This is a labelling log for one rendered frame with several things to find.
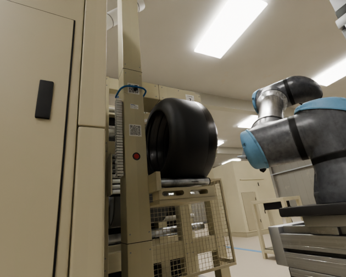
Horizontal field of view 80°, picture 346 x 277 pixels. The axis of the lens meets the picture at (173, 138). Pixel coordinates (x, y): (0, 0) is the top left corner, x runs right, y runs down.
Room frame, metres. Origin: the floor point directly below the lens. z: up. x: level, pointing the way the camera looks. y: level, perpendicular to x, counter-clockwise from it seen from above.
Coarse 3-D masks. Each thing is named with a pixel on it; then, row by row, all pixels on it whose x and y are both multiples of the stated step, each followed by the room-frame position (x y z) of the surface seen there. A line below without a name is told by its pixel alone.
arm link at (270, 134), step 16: (256, 96) 0.79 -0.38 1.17; (272, 96) 0.71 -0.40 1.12; (288, 96) 0.74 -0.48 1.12; (256, 112) 0.83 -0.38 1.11; (272, 112) 0.60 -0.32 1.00; (256, 128) 0.53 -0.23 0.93; (272, 128) 0.49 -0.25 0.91; (288, 128) 0.47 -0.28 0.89; (256, 144) 0.51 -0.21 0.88; (272, 144) 0.49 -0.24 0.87; (288, 144) 0.48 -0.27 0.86; (256, 160) 0.54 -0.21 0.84; (272, 160) 0.52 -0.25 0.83; (288, 160) 0.51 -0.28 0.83
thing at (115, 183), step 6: (114, 156) 1.47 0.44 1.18; (108, 162) 1.52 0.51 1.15; (114, 162) 1.46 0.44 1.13; (108, 168) 1.52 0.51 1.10; (114, 168) 1.59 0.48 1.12; (108, 174) 1.52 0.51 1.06; (114, 174) 1.47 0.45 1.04; (108, 180) 1.52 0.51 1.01; (114, 180) 1.46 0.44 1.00; (108, 186) 1.52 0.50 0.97; (114, 186) 1.47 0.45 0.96; (108, 192) 1.51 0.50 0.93; (114, 192) 1.46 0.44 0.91
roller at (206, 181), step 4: (164, 180) 1.12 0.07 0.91; (168, 180) 1.13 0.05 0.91; (172, 180) 1.15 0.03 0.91; (176, 180) 1.16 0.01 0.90; (180, 180) 1.17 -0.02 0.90; (184, 180) 1.18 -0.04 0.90; (188, 180) 1.20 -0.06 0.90; (192, 180) 1.21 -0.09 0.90; (196, 180) 1.22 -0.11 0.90; (200, 180) 1.24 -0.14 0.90; (204, 180) 1.25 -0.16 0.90; (208, 180) 1.26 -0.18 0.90; (164, 184) 1.13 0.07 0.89; (168, 184) 1.14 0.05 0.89; (172, 184) 1.15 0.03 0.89; (176, 184) 1.16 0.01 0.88; (180, 184) 1.18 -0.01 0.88; (184, 184) 1.19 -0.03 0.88; (188, 184) 1.20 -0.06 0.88; (192, 184) 1.22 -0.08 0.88; (196, 184) 1.23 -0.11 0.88; (200, 184) 1.25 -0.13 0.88; (204, 184) 1.26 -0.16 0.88; (208, 184) 1.28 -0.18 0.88
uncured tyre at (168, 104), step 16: (160, 112) 1.40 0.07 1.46; (176, 112) 1.07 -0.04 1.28; (192, 112) 1.09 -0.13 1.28; (208, 112) 1.16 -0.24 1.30; (160, 128) 1.53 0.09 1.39; (176, 128) 1.06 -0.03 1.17; (192, 128) 1.07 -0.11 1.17; (208, 128) 1.12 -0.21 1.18; (160, 144) 1.59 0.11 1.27; (176, 144) 1.08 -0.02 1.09; (192, 144) 1.09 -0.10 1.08; (208, 144) 1.14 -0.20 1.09; (160, 160) 1.60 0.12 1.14; (176, 160) 1.12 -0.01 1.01; (192, 160) 1.13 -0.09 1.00; (208, 160) 1.19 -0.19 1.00; (160, 176) 1.26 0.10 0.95; (176, 176) 1.19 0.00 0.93; (192, 176) 1.23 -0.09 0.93
